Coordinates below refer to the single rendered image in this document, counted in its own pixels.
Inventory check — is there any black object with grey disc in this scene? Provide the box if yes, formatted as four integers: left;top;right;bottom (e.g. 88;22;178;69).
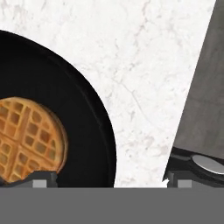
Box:
163;146;224;186

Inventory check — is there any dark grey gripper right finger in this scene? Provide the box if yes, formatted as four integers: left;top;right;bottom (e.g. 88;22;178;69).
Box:
166;171;224;188

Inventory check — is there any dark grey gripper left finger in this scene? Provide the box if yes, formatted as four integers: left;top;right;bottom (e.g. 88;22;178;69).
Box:
0;171;59;188

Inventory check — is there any round golden waffle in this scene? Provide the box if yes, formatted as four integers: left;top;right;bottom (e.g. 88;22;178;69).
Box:
0;96;70;185

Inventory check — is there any black bowl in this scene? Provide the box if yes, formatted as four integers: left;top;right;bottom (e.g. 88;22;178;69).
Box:
0;30;118;188

